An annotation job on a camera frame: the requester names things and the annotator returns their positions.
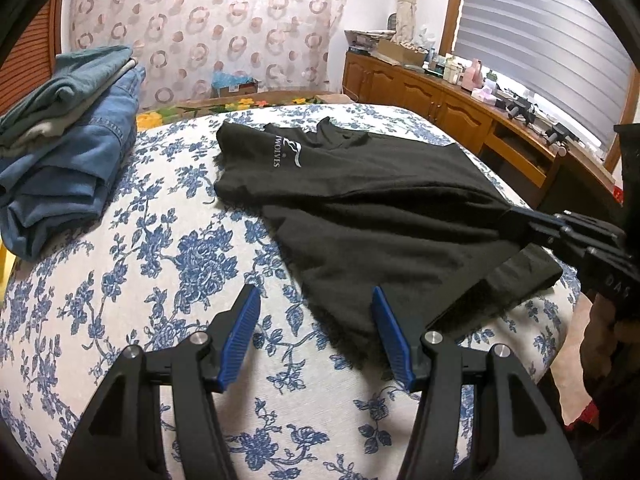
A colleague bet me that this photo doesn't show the stack of papers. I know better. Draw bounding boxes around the stack of papers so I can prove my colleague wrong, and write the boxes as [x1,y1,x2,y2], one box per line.
[344,29,396,53]

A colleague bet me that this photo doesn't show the group of small bottles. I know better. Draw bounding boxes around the group of small bottles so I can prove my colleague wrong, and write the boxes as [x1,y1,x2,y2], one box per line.
[425,45,463,83]

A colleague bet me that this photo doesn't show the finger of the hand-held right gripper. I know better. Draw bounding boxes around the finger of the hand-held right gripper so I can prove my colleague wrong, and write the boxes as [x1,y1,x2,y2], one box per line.
[510,225,598,263]
[504,206,626,243]

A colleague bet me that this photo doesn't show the blue floral bedsheet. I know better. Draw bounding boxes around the blue floral bedsheet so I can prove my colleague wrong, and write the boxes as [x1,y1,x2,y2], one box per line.
[0,102,583,480]

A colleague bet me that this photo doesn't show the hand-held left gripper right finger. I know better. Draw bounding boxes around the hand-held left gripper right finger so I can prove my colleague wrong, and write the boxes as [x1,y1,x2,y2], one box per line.
[371,286,583,480]

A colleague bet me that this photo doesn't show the open cardboard box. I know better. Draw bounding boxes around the open cardboard box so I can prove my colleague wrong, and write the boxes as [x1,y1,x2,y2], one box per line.
[375,39,426,67]

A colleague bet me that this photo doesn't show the beige lace curtain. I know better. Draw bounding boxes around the beige lace curtain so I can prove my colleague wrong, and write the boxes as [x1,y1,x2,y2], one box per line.
[392,0,426,43]

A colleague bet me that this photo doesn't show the black device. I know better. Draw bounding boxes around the black device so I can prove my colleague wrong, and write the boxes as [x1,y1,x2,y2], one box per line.
[495,95,536,122]
[545,122,576,155]

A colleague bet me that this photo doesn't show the colourful flower blanket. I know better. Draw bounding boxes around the colourful flower blanket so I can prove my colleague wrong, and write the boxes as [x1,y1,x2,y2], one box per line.
[136,91,351,131]

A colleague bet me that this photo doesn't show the folded teal garment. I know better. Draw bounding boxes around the folded teal garment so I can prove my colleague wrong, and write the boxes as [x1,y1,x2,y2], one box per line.
[0,45,135,148]

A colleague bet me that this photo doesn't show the black t-shirt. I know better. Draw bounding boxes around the black t-shirt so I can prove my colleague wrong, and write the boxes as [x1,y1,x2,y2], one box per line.
[212,117,565,367]

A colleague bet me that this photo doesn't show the circle patterned curtain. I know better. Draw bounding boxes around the circle patterned curtain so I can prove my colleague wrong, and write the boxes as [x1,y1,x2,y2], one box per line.
[67,0,348,111]

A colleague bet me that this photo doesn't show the folded blue jeans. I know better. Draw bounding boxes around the folded blue jeans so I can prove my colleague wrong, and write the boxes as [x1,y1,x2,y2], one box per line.
[0,67,147,262]

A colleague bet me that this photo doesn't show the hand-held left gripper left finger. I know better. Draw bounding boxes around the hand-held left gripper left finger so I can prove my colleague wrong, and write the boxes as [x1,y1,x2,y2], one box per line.
[57,284,262,480]

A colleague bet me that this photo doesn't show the cardboard box with blue contents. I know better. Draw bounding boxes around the cardboard box with blue contents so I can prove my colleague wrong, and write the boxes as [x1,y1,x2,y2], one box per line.
[211,71,260,99]

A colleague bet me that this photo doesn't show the pink bottle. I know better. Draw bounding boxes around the pink bottle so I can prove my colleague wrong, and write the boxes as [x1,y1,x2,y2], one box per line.
[462,58,483,91]

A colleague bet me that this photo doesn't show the wooden slatted door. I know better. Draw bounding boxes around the wooden slatted door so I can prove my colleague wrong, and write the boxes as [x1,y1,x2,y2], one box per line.
[0,0,63,116]

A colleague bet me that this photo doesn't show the wooden sideboard cabinet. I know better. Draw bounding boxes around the wooden sideboard cabinet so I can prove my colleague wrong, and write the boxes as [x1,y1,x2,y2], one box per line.
[342,51,626,211]

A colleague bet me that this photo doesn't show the grey window blind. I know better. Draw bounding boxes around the grey window blind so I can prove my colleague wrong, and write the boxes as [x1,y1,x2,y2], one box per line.
[452,0,636,156]

